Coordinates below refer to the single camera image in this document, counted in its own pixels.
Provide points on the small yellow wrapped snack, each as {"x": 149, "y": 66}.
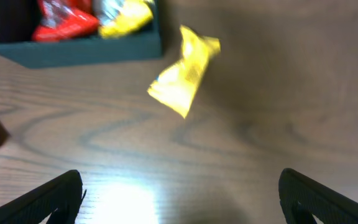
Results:
{"x": 176, "y": 86}

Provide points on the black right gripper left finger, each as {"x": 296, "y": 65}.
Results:
{"x": 58, "y": 201}

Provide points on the yellow nut snack bag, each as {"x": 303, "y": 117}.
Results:
{"x": 118, "y": 18}

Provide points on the dark green open box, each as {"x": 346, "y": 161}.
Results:
{"x": 18, "y": 20}

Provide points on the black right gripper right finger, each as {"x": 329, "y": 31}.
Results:
{"x": 303, "y": 200}

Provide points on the red dried fruit snack bag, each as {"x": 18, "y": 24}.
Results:
{"x": 65, "y": 19}

